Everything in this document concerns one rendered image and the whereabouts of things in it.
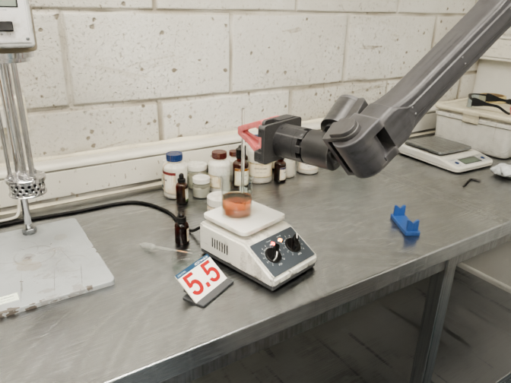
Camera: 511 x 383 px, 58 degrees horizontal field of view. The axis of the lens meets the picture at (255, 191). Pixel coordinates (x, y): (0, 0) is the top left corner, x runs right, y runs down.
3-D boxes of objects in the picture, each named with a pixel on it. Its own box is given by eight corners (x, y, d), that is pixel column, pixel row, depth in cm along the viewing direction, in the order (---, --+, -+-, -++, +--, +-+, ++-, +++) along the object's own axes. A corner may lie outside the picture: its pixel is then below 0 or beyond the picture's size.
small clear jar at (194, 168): (207, 190, 125) (207, 167, 122) (186, 191, 124) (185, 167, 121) (207, 182, 130) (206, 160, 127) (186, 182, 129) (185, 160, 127)
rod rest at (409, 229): (420, 235, 102) (423, 221, 101) (405, 236, 102) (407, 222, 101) (403, 216, 112) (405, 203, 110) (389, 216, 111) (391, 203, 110)
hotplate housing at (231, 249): (317, 267, 89) (320, 229, 86) (272, 294, 80) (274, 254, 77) (237, 229, 103) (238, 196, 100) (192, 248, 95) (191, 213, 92)
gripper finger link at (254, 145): (229, 113, 80) (271, 122, 75) (255, 107, 85) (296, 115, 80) (230, 150, 83) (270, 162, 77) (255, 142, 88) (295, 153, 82)
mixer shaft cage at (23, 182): (52, 195, 83) (29, 52, 74) (10, 203, 80) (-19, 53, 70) (44, 183, 88) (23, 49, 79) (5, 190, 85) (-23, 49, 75)
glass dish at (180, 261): (168, 273, 86) (167, 262, 85) (175, 257, 91) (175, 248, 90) (197, 274, 86) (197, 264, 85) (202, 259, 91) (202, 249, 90)
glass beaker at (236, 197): (217, 210, 92) (217, 171, 89) (247, 207, 94) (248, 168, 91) (226, 226, 86) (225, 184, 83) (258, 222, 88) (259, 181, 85)
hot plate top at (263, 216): (287, 218, 91) (287, 214, 91) (244, 238, 83) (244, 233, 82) (244, 200, 98) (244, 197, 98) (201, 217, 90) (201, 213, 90)
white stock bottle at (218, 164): (225, 184, 129) (225, 147, 124) (233, 192, 124) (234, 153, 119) (204, 187, 126) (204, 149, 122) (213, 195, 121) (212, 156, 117)
